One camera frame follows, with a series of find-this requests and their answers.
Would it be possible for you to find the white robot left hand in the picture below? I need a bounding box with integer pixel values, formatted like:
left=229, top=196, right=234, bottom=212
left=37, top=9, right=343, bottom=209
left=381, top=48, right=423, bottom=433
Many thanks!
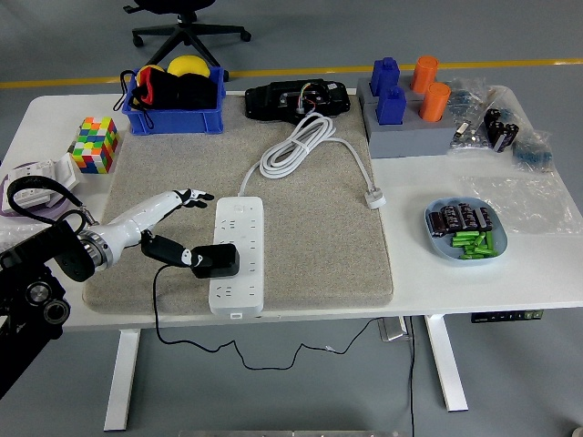
left=97, top=188, right=215, bottom=270

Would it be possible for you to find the black power adapter with cord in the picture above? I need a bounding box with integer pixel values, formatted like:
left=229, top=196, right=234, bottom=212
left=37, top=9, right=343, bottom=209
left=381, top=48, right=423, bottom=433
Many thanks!
left=151, top=243, right=382, bottom=372

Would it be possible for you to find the white power strip with cable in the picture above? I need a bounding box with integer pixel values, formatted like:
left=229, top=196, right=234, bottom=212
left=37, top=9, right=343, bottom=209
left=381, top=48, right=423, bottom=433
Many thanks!
left=208, top=113, right=388, bottom=320

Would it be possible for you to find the purple plate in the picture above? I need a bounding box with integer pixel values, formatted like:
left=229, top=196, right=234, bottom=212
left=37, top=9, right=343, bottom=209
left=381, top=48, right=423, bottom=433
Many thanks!
left=0, top=163, right=70, bottom=224

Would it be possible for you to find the multicolour puzzle cube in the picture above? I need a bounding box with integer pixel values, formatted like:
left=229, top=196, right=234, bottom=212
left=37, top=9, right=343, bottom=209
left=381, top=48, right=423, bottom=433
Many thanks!
left=71, top=117, right=121, bottom=175

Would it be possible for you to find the white folded leaflet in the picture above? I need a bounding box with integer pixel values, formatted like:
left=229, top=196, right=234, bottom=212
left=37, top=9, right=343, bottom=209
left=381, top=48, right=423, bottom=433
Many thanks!
left=47, top=152, right=82, bottom=191

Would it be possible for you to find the blue plastic bin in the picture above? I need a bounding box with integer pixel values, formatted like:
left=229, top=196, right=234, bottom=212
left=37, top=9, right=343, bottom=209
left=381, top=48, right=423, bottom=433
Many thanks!
left=123, top=66, right=228, bottom=137

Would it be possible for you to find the clear bag of metal nuts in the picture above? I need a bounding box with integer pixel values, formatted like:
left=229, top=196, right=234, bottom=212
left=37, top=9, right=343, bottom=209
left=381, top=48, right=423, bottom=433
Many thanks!
left=0, top=222, right=31, bottom=249

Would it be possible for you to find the black pouch with red lining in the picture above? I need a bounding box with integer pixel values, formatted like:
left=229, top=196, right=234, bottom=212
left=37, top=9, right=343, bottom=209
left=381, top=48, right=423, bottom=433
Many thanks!
left=118, top=67, right=219, bottom=133

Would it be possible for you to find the small yellow foam ball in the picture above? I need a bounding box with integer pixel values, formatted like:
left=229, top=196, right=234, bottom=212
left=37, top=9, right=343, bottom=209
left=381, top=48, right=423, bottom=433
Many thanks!
left=136, top=65, right=165, bottom=84

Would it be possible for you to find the white table leg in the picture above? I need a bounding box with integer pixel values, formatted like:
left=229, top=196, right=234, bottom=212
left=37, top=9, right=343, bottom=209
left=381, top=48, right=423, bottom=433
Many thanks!
left=103, top=330, right=141, bottom=432
left=423, top=313, right=470, bottom=413

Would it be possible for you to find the large yellow foam ball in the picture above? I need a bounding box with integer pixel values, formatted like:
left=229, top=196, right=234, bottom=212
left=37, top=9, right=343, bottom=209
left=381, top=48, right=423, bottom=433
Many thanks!
left=167, top=55, right=210, bottom=79

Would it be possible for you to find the grey-brown mat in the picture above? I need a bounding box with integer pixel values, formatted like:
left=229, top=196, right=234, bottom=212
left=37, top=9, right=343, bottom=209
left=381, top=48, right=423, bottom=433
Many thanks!
left=81, top=93, right=395, bottom=315

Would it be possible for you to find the grey block holder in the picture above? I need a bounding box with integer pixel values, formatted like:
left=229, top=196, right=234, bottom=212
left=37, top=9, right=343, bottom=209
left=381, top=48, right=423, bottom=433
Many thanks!
left=366, top=102, right=456, bottom=159
left=355, top=76, right=452, bottom=110

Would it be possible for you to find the blue plastic block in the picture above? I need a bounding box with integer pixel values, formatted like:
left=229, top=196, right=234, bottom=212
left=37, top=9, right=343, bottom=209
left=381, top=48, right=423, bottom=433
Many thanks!
left=369, top=56, right=401, bottom=97
left=375, top=86, right=407, bottom=127

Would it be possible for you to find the light blue tray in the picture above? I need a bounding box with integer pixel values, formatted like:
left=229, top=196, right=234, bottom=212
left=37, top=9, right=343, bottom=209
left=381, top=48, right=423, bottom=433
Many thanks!
left=424, top=196, right=509, bottom=265

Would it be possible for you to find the orange plastic cylinder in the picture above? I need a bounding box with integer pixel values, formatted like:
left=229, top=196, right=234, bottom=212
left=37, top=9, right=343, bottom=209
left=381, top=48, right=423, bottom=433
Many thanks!
left=418, top=81, right=452, bottom=122
left=410, top=55, right=439, bottom=94

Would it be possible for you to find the clear bag of metal parts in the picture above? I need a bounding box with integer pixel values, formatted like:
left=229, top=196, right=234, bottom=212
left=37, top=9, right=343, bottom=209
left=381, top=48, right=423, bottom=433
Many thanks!
left=448, top=116, right=496, bottom=151

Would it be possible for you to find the clear bag of blue resistors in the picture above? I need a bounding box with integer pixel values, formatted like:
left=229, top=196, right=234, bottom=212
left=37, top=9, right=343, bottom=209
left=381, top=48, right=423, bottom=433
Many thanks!
left=448, top=76, right=488, bottom=120

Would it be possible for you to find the bag of black capacitors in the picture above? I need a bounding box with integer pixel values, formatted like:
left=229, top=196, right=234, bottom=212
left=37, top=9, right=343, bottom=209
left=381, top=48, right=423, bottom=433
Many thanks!
left=483, top=107, right=520, bottom=153

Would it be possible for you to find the black desk control panel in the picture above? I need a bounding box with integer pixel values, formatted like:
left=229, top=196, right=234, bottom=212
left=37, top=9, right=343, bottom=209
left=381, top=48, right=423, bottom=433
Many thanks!
left=471, top=310, right=545, bottom=324

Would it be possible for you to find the empty clear plastic bag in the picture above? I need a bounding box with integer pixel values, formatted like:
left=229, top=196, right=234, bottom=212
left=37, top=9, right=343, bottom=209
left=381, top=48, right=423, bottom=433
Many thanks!
left=457, top=172, right=583, bottom=237

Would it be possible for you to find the clear bag of blue components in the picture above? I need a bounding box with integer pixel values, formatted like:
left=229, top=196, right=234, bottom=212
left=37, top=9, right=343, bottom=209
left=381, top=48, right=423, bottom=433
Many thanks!
left=512, top=130, right=556, bottom=173

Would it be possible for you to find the black electronic device with wires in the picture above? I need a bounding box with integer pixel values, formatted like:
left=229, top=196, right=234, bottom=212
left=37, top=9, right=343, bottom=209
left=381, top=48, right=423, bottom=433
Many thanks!
left=244, top=77, right=352, bottom=123

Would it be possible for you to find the metal bracket under table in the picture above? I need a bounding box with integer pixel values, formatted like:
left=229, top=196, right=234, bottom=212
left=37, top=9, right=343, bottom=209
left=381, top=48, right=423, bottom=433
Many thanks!
left=377, top=317, right=414, bottom=342

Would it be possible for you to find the thin black hanging cable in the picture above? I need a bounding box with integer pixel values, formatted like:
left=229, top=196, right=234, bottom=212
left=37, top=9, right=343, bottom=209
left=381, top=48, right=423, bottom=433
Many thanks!
left=407, top=316, right=418, bottom=437

